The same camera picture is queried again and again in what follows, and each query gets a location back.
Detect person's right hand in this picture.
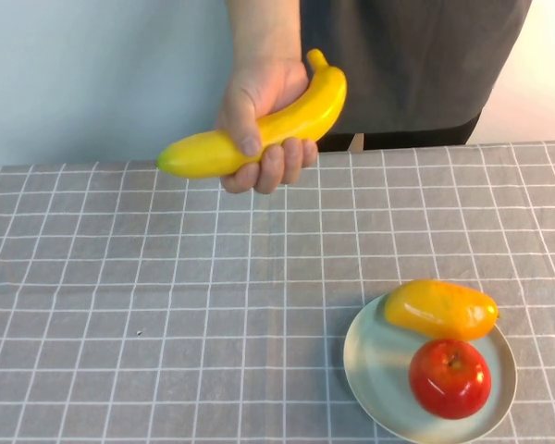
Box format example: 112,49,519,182
216,57,320,195

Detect yellow plastic banana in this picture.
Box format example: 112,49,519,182
155,48,349,179

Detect person's right forearm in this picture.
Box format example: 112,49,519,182
225,0,307,71

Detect black trousers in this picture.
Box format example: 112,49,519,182
316,112,483,153

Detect dark grey shirt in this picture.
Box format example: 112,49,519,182
299,0,536,139

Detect grey white-grid tablecloth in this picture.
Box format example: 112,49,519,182
0,141,555,444

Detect yellow orange plastic mango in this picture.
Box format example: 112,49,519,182
382,278,501,343

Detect pale green round plate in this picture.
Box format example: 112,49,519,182
342,293,519,444

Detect red plastic apple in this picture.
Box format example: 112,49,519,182
408,337,493,421

